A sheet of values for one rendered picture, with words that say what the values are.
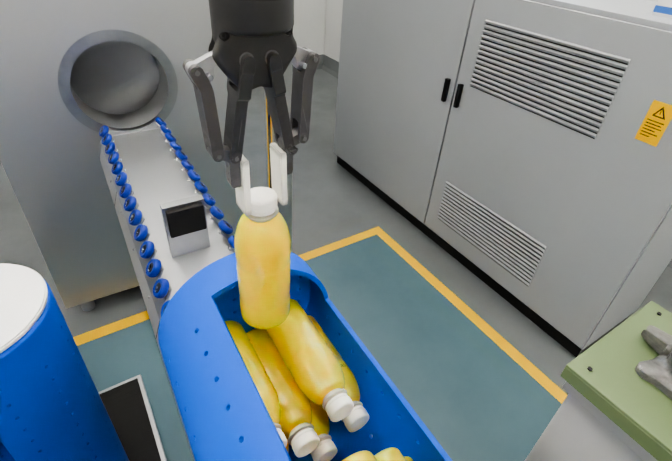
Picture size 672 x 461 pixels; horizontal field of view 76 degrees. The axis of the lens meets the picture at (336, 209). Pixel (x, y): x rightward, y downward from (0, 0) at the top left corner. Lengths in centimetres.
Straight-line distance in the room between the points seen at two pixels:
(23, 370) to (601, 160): 189
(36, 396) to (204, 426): 53
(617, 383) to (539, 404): 127
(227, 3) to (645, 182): 171
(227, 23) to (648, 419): 85
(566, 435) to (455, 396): 105
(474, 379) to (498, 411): 16
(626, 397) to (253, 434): 65
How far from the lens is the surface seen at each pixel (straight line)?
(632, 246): 202
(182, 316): 68
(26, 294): 104
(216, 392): 59
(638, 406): 94
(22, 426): 111
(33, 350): 100
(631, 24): 188
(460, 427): 201
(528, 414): 215
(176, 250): 117
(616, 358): 99
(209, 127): 43
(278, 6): 40
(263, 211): 50
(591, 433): 103
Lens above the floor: 169
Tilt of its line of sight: 35 degrees down
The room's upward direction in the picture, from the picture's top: 4 degrees clockwise
